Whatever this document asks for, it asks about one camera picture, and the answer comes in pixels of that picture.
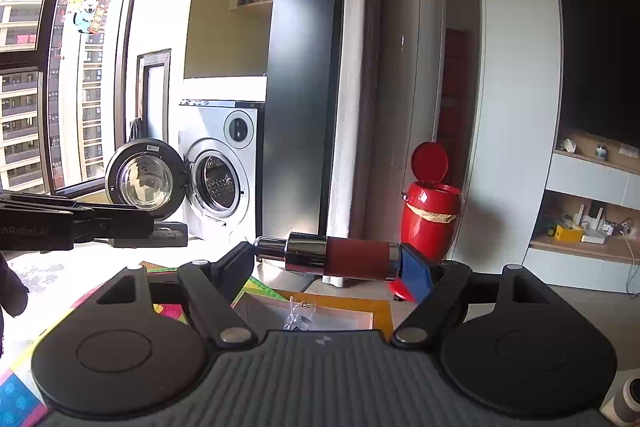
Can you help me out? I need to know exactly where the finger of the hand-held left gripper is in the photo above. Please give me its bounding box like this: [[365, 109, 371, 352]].
[[74, 202, 157, 242]]

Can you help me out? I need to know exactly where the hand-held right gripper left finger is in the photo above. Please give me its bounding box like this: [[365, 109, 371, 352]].
[[97, 241, 261, 350]]

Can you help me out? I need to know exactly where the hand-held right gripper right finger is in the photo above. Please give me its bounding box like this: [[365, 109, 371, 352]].
[[390, 243, 547, 349]]

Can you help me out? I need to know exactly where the dark red metal tube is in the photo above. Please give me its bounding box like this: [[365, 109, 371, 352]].
[[252, 232, 404, 283]]

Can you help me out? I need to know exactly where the clear bag with black item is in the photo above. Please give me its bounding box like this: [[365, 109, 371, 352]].
[[282, 299, 315, 332]]

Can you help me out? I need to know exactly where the round washing machine door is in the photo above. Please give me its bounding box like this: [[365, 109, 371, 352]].
[[104, 138, 194, 228]]

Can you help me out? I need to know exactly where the red trash can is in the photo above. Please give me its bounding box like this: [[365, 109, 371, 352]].
[[389, 142, 464, 304]]

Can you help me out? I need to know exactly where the silver washing machine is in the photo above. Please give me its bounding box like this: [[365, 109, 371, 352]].
[[179, 99, 266, 244]]

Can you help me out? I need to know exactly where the framed narrow door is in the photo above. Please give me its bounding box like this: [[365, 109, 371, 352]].
[[136, 49, 172, 142]]

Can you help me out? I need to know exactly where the yellow toy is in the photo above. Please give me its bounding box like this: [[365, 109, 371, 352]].
[[552, 224, 585, 244]]

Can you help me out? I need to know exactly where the colourful cartoon play mat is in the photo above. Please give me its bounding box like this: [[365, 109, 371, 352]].
[[0, 261, 277, 427]]

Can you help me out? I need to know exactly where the window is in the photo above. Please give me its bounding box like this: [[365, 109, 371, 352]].
[[0, 0, 154, 198]]

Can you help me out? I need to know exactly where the white router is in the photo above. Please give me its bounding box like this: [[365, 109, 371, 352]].
[[575, 203, 609, 244]]

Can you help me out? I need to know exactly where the dark red door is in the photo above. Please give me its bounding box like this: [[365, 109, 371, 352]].
[[437, 27, 477, 158]]

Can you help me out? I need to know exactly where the white television cabinet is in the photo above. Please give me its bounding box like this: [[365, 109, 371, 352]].
[[525, 127, 640, 296]]

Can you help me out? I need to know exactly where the tall standing air conditioner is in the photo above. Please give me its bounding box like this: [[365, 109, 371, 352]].
[[372, 0, 447, 243]]

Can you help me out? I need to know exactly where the white power strip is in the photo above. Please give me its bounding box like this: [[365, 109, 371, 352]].
[[602, 219, 640, 239]]

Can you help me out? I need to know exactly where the cartoon window sticker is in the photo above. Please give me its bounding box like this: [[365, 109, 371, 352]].
[[67, 0, 109, 36]]

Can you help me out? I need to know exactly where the dark grey tall panel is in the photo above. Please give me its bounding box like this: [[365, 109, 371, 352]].
[[262, 0, 349, 239]]

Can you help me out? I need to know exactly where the white grey cylinder roll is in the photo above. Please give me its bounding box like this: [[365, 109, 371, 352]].
[[600, 377, 640, 427]]

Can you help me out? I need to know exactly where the black television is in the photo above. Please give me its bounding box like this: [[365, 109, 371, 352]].
[[556, 0, 640, 150]]

